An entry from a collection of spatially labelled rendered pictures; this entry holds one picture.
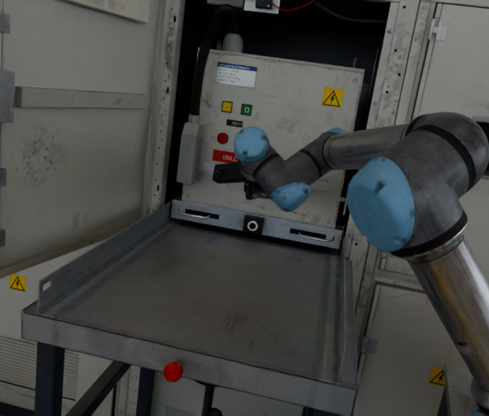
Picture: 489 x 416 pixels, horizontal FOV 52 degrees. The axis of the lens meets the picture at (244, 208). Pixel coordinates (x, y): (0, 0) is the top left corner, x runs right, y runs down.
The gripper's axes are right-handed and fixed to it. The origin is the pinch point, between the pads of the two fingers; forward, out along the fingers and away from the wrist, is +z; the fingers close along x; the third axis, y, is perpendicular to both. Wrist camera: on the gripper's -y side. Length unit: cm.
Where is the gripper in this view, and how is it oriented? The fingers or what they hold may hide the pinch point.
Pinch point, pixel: (253, 192)
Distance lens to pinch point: 137.6
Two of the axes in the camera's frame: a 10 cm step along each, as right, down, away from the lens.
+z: 1.0, 2.9, 9.5
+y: 9.7, 1.7, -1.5
